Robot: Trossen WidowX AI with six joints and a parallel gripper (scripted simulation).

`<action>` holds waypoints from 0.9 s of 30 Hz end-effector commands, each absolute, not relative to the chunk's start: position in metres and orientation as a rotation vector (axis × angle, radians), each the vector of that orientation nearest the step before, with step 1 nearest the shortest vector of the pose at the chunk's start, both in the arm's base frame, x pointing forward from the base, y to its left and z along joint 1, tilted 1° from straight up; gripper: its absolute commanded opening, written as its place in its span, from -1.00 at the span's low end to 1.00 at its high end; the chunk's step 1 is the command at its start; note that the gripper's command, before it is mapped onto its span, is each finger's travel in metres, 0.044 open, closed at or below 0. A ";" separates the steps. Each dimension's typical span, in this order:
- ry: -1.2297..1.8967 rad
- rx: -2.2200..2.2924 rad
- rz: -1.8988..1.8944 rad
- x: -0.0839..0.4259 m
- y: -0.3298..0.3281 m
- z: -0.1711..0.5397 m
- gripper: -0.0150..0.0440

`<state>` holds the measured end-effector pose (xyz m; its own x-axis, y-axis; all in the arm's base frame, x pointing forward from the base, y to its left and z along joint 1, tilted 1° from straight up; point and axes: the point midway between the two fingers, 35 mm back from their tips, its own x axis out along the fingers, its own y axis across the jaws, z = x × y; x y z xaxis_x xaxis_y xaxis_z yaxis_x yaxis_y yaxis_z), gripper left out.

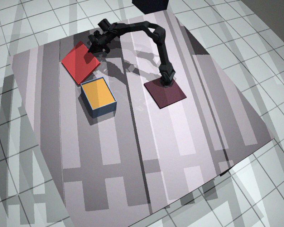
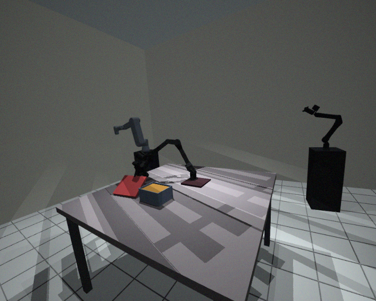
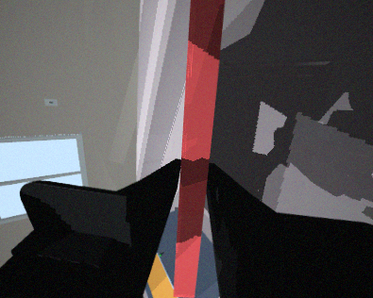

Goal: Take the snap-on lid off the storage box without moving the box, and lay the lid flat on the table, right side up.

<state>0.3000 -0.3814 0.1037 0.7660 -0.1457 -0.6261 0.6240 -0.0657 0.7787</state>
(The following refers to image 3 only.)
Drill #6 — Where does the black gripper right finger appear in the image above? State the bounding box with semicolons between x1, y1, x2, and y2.
207;163;373;298

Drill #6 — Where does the red lid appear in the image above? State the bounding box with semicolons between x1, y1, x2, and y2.
173;0;225;298

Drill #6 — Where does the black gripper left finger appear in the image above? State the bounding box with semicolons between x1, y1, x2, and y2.
20;158;181;298

